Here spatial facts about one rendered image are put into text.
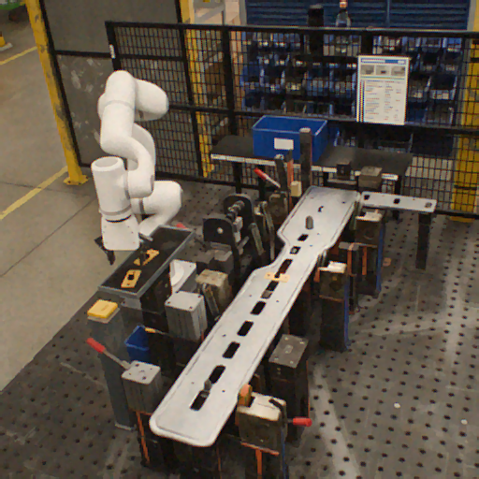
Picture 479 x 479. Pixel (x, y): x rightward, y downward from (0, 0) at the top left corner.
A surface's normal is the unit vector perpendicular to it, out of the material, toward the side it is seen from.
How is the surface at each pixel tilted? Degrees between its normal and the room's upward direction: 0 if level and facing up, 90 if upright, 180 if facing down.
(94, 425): 0
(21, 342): 0
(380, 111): 90
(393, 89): 90
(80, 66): 89
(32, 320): 0
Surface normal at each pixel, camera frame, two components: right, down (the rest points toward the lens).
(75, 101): -0.43, 0.51
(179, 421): -0.07, -0.84
